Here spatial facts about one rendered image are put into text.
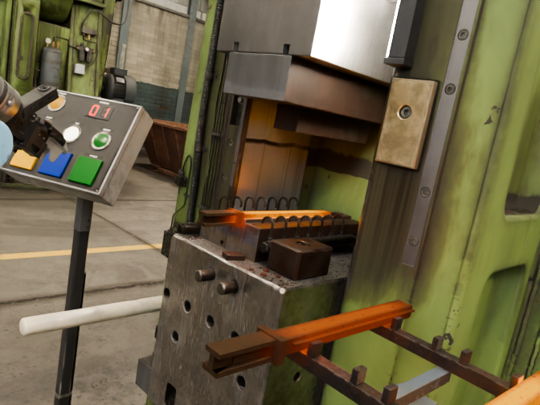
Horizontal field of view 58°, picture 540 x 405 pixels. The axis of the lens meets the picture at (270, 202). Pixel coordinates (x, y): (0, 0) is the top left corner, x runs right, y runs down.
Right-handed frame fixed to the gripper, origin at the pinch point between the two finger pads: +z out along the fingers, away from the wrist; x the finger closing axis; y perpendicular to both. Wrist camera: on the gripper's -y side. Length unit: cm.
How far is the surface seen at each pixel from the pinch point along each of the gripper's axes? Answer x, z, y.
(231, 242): 46.1, 10.9, 9.0
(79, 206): -9.4, 26.8, 6.7
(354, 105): 64, 10, -32
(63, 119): -15.2, 11.0, -12.6
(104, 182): 6.9, 11.2, 2.6
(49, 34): -335, 263, -222
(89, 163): 0.6, 10.3, -1.3
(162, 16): -479, 581, -536
